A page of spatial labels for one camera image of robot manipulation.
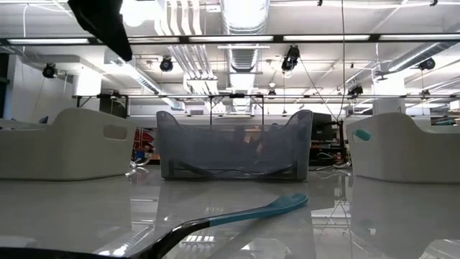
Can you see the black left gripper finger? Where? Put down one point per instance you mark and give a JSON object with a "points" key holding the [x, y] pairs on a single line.
{"points": [[104, 25]]}

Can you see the grey translucent plastic bin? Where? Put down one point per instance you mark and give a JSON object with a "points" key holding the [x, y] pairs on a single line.
{"points": [[215, 144]]}

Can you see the black ceiling spotlight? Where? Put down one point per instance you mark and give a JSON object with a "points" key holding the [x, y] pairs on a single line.
{"points": [[166, 64], [427, 64], [49, 70], [290, 59], [355, 90]]}

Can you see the red background object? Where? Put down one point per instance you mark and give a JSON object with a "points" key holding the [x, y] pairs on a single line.
{"points": [[143, 138]]}

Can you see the white plastic bin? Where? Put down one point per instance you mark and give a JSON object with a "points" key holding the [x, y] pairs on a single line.
{"points": [[64, 151], [406, 154]]}

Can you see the black background monitor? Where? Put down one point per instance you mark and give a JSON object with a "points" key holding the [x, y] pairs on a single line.
{"points": [[321, 127]]}

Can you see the black background stand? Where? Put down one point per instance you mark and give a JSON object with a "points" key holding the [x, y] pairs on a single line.
{"points": [[341, 144]]}

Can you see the silver ceiling duct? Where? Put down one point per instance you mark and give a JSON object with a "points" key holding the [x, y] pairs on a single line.
{"points": [[244, 57], [420, 52]]}

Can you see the black overhead frame bar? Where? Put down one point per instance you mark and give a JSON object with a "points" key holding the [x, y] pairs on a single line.
{"points": [[278, 37]]}

